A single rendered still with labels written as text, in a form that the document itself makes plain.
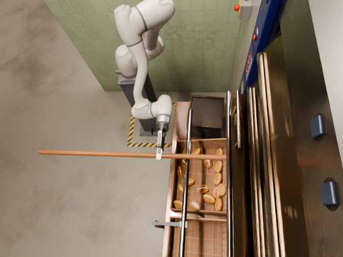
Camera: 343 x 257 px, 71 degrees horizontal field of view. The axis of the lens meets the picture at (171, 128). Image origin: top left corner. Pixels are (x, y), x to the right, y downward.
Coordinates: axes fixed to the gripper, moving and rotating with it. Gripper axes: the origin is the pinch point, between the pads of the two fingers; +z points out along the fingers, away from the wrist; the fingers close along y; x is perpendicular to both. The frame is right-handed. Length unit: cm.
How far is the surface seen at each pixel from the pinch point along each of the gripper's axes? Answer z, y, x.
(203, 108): -53, 37, -25
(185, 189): 19.1, 2.1, -16.8
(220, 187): 8, 52, -40
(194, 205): 22, 55, -20
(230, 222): 36, -23, -39
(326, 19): -9, -90, -56
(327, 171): 28, -85, -53
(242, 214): 32, -21, -45
